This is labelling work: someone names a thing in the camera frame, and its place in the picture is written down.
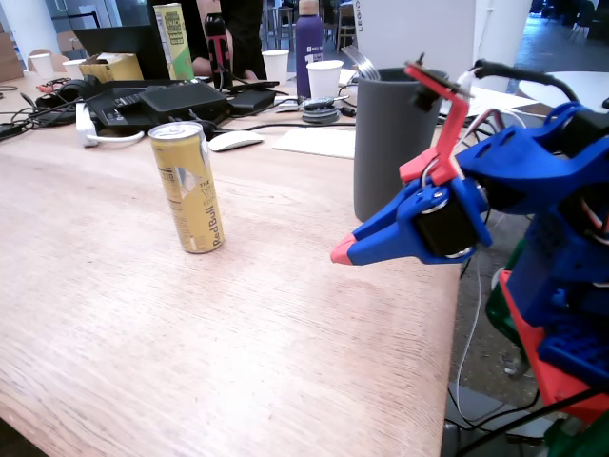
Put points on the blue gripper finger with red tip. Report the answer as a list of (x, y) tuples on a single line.
[(380, 247), (390, 212)]

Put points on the blue gripper body with black motor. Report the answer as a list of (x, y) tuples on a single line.
[(440, 226)]

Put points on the red robot base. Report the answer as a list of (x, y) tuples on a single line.
[(561, 390)]

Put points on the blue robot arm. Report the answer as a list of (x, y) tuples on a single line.
[(523, 166)]

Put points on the tall gray glass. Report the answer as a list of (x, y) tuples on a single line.
[(385, 143)]

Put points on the green clamp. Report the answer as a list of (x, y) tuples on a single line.
[(499, 309), (580, 440)]

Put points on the dark tape roll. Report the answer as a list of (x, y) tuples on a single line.
[(320, 115)]

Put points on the white paper cup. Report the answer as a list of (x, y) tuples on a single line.
[(42, 65), (276, 66), (325, 78), (73, 69)]

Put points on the white computer mouse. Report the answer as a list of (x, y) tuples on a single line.
[(235, 140)]

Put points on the black slim box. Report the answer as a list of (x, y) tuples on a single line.
[(252, 101)]

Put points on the purple water bottle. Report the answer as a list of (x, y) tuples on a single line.
[(309, 47)]

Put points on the white Legion laptop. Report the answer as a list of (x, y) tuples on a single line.
[(414, 28)]

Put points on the gray table foot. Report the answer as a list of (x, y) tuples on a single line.
[(490, 409)]

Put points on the yellow Red Bull can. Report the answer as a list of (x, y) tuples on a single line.
[(190, 190)]

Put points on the white round table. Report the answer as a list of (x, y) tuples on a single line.
[(587, 88)]

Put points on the person in black clothes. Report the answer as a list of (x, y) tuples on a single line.
[(245, 33)]

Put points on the black and red bottle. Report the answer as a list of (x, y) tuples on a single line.
[(218, 52)]

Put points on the black docking box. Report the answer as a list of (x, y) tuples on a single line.
[(183, 100)]

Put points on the black flat device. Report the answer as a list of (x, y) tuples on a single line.
[(114, 109)]

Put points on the yellow cardboard box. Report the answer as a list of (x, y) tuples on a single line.
[(111, 69)]

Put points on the black laptop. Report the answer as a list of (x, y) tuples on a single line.
[(123, 47)]

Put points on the black headphones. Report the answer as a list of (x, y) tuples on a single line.
[(71, 90)]

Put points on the wooden chair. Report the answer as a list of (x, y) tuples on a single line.
[(59, 61)]

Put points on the brown cardboard box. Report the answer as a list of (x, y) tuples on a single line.
[(9, 57)]

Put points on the red wrist camera mount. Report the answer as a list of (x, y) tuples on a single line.
[(452, 133)]

